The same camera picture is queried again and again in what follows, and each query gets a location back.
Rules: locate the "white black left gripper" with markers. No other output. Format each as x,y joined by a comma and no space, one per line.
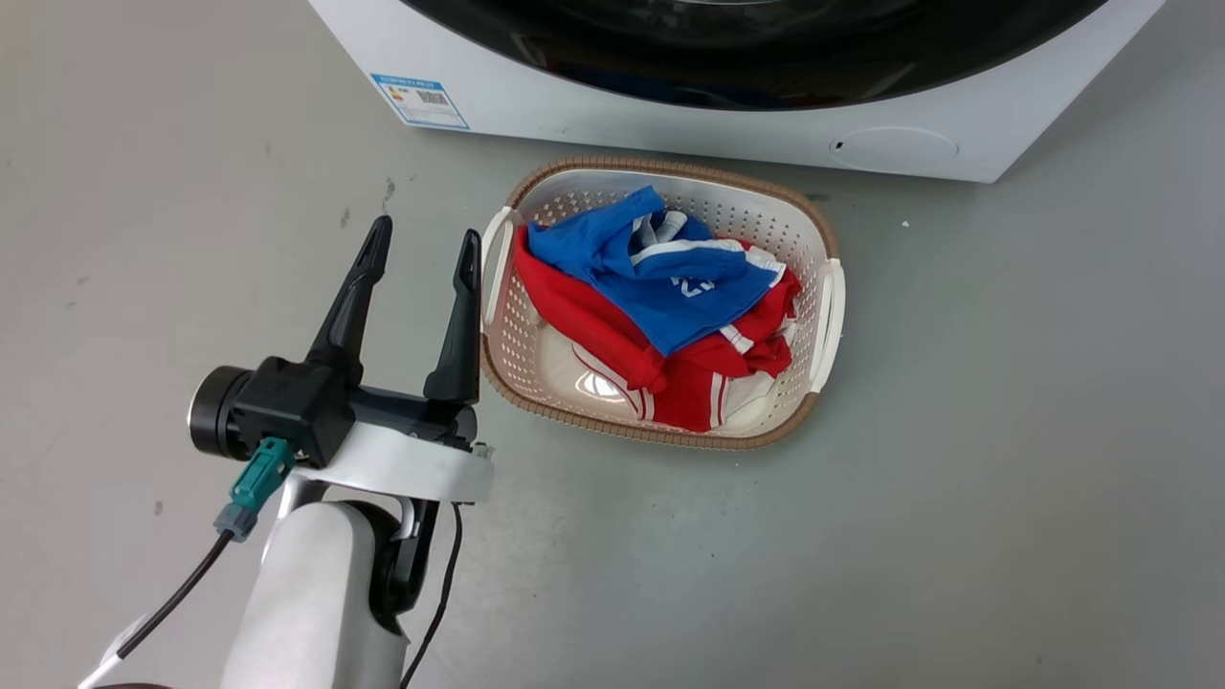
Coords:
412,464

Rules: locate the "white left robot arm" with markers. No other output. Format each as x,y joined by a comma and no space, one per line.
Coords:
316,603

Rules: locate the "white washing machine body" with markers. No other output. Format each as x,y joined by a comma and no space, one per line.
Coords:
612,120

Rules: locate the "black glass washing machine door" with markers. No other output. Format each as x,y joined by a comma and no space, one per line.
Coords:
766,57

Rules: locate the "white laundry basket brown rim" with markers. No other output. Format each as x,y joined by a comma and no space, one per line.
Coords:
574,383

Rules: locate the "red white-striped shirt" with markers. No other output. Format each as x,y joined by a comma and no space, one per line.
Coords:
593,321

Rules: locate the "blue white energy label sticker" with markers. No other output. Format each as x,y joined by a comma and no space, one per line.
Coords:
419,100

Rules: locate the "blue shirt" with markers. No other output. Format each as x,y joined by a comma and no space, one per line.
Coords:
660,287

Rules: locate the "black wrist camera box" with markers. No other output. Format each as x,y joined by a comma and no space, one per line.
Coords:
287,407

